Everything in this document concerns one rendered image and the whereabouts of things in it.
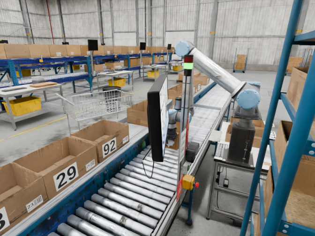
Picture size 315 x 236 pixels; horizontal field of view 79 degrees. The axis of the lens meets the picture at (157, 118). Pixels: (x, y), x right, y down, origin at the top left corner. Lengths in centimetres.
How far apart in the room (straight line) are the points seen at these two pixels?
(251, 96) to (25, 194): 145
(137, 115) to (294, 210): 173
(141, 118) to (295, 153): 176
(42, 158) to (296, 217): 140
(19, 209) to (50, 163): 46
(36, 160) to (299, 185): 141
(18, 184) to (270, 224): 133
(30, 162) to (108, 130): 70
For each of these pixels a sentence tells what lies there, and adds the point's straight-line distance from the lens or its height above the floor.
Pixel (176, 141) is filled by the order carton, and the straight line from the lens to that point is 186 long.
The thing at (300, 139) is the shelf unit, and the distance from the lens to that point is 43.
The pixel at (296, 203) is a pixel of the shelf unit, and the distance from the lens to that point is 62.
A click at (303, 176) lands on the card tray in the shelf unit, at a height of 139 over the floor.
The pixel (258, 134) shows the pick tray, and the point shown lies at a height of 79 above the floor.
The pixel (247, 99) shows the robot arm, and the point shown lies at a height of 136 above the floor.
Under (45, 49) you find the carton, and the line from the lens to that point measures 660.
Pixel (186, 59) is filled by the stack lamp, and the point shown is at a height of 164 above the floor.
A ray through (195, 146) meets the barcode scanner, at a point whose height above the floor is 109.
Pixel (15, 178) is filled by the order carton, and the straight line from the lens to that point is 149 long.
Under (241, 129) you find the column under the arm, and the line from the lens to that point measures 173.
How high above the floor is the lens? 170
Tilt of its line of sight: 21 degrees down
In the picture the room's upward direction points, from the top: 1 degrees clockwise
